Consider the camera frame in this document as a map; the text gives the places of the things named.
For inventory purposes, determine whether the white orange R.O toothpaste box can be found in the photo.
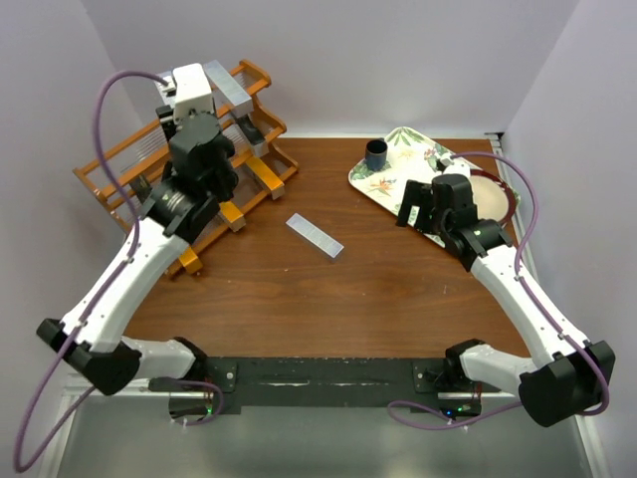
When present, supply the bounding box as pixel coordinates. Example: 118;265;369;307
245;155;285;200

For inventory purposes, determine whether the gold honeycomb toothpaste box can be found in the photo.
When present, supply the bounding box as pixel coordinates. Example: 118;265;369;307
219;201;246;232

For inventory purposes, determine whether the silver toothpaste box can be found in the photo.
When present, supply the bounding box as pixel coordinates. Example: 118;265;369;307
203;61;253;118
286;213;344;260

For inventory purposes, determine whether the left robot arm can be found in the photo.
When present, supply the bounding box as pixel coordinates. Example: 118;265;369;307
37;112;238;395

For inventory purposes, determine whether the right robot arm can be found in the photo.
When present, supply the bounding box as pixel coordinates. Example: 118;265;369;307
397;174;616;427

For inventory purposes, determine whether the orange wooden shelf rack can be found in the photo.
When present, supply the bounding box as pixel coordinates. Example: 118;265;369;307
73;60;301;278

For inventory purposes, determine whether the floral serving tray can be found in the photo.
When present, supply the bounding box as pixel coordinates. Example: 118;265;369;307
347;125;523;245

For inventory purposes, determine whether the red rimmed beige plate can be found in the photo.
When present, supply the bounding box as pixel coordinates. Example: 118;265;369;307
470;169;517;225

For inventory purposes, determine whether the dark blue mug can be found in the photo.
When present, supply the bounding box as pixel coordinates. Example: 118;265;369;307
364;138;388;172

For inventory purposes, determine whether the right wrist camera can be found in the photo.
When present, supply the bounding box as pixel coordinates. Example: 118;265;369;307
436;156;471;178

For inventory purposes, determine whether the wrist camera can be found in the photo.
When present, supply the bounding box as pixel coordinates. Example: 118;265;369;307
157;63;213;123
436;156;471;178

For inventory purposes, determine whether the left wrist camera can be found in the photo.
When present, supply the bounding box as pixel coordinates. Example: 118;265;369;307
157;63;213;123

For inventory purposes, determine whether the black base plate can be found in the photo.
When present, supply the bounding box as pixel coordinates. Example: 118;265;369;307
148;356;499;419

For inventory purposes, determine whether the aluminium frame rail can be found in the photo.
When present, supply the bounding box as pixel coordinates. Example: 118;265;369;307
485;131;611;478

